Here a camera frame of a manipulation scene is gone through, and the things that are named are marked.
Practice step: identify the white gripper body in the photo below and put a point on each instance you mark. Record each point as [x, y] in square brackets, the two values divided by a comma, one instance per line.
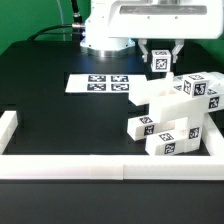
[155, 19]

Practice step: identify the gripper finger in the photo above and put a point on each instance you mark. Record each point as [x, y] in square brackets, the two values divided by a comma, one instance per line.
[179, 43]
[146, 55]

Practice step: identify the white tagged cube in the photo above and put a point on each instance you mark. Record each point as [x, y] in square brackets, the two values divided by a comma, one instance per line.
[195, 85]
[161, 60]

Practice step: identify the white chair seat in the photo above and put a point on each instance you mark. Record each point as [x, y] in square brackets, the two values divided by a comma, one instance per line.
[178, 106]

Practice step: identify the white chair back frame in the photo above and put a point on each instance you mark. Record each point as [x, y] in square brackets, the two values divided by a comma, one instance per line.
[143, 93]

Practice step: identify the white U-shaped fence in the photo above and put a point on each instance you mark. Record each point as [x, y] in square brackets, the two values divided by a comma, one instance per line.
[115, 167]

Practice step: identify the white marker base plate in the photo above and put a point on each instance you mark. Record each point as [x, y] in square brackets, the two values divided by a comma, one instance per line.
[102, 83]

